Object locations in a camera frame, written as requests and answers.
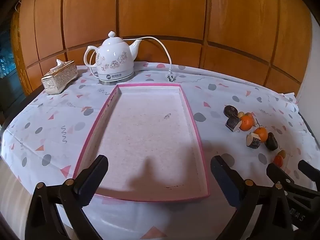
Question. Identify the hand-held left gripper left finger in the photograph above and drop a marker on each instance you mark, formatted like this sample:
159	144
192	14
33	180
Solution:
96	172

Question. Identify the red tomato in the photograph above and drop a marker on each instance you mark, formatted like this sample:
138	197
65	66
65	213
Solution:
278	160

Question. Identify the white floral ceramic kettle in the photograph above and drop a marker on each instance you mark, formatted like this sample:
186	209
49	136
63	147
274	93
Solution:
112	55

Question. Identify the white kettle base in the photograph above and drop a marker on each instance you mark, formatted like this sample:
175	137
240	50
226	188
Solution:
115	80

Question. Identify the pink rectangular tray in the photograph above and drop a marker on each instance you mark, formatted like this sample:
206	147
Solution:
150	135

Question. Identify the white patterned tablecloth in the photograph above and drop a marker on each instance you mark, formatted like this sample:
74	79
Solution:
62	110

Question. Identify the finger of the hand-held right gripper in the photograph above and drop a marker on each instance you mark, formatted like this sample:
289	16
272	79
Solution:
277	173
308	171

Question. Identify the gold ornate tissue box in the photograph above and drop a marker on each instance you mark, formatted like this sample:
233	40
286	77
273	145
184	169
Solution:
58	78

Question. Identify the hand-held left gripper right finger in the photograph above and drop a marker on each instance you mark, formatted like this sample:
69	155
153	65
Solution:
223	180

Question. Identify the plain orange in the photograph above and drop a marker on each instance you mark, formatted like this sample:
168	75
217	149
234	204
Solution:
246	123

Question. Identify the orange with stem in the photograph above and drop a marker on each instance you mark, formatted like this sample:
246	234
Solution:
261	134

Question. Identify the small beige ball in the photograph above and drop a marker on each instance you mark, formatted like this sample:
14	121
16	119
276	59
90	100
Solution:
240	115

